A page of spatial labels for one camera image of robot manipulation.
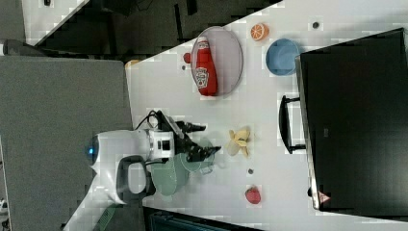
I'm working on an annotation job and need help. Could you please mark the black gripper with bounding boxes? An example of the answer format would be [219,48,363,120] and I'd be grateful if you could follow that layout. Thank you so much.
[156,111,221,162]

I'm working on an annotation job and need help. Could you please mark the peeled toy banana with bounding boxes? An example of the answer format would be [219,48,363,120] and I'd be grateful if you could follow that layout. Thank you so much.
[226,127,250,158]

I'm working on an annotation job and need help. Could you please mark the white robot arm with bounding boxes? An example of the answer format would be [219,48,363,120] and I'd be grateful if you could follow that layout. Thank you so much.
[62,110,220,231]

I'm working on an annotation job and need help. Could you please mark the red strawberry toy near oven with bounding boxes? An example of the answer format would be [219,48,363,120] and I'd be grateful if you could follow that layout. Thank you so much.
[244,186,261,204]

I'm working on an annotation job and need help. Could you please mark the black toaster oven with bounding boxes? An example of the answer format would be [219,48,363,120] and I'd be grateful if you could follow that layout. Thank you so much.
[279,28,408,220]

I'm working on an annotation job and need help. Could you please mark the green measuring cup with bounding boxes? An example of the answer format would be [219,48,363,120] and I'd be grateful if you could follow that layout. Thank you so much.
[179,138,217,175]

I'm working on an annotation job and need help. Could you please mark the green colander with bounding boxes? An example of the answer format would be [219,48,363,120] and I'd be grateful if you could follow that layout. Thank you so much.
[151,155,190,196]

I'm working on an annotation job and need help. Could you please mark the red ketchup bottle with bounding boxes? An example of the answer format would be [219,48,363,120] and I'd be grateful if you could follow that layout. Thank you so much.
[194,37,217,96]

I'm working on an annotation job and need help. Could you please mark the red strawberry toy by plate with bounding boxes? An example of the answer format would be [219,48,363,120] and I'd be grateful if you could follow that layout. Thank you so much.
[183,53,191,64]

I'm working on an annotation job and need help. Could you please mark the grey oval plate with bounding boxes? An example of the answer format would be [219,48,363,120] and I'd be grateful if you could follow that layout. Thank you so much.
[191,26,243,96]

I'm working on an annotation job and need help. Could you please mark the blue bowl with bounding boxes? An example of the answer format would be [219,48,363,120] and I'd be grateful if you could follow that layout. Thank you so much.
[266,38,300,76]

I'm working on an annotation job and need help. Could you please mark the orange slice toy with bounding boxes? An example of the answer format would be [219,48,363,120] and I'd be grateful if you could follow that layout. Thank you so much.
[250,23,269,41]

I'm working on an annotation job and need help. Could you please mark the grey partition panel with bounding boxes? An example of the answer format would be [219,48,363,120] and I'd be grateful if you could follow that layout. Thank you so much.
[0,56,133,231]

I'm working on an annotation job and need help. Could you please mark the blue metal frame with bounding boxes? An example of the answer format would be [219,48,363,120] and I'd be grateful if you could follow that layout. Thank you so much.
[143,207,261,231]

